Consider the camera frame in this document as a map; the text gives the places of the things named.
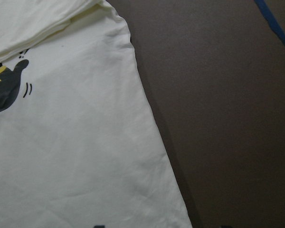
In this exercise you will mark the cream long sleeve shirt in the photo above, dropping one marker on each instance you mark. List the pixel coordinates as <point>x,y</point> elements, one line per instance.
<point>79,146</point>

